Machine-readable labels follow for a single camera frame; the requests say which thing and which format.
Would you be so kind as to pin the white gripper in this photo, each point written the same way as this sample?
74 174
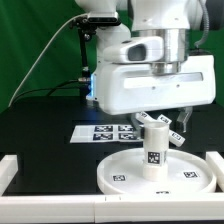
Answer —
124 89

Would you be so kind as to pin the white round table top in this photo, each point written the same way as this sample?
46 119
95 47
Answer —
122 173

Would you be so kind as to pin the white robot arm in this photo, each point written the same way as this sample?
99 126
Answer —
169 19

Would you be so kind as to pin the white cross-shaped table base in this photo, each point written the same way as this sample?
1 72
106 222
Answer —
174 137

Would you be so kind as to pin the white marker sheet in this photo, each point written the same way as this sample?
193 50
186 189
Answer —
104 133

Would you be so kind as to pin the white right fence block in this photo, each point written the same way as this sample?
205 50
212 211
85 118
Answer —
216 162

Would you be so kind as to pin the white fence block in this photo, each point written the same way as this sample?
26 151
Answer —
216 162
8 169

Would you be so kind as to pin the white left fence block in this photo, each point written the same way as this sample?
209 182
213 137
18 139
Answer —
8 169

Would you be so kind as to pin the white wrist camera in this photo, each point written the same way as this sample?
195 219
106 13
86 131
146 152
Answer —
136 50

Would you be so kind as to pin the white front fence rail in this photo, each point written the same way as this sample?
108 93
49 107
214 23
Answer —
111 208

